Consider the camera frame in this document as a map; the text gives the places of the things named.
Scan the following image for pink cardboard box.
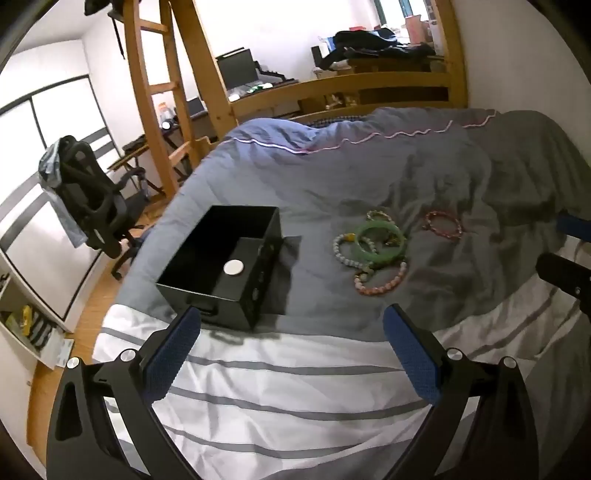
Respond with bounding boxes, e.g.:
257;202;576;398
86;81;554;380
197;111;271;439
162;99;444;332
404;14;431;43

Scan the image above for small wooden side table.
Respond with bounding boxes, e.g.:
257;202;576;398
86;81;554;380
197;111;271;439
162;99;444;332
107;134;153;195

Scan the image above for black office chair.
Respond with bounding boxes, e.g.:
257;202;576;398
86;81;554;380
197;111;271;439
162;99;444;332
58;135;151;281

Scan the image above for black computer monitor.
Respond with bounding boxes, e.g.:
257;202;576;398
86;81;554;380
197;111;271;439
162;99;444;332
216;47;259;88

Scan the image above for white low shelf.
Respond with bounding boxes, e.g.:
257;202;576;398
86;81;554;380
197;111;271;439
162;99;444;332
0;258;75;370

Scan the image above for grey-blue quilt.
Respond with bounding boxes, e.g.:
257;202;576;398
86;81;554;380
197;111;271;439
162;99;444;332
111;107;591;352

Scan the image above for wooden bed frame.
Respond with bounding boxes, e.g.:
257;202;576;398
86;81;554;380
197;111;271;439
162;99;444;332
171;0;469;153

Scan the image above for wooden ladder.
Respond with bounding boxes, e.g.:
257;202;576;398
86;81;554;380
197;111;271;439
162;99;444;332
122;0;195;199

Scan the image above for pile of dark clothes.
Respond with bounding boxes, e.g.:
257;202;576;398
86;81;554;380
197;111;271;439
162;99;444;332
321;28;446;70

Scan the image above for white bead bracelet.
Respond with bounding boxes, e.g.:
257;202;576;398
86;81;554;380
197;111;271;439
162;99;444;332
333;233;375;273

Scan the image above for red bead bracelet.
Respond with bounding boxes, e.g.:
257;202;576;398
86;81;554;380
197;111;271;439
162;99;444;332
423;210;464;240

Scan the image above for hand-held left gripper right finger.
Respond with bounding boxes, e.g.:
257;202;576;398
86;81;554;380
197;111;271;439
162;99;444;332
382;304;541;480

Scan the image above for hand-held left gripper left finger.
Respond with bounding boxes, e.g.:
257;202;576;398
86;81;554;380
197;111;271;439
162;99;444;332
46;305;202;480

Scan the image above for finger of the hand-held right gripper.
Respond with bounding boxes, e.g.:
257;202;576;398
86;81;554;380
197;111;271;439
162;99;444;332
556;215;591;237
536;251;591;320

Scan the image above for black jewelry box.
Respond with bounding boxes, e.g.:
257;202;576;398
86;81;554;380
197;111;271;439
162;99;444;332
156;205;283;330

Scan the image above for green jade bangle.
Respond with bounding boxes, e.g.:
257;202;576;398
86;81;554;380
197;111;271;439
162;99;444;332
356;222;407;260

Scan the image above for pink bead bracelet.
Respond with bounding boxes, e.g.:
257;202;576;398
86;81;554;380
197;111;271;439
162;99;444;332
354;261;409;297

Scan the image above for white sliding wardrobe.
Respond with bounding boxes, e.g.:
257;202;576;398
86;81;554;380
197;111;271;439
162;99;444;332
0;74;116;333

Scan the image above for light blue cloth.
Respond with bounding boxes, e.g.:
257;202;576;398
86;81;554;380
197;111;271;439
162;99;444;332
38;138;88;247

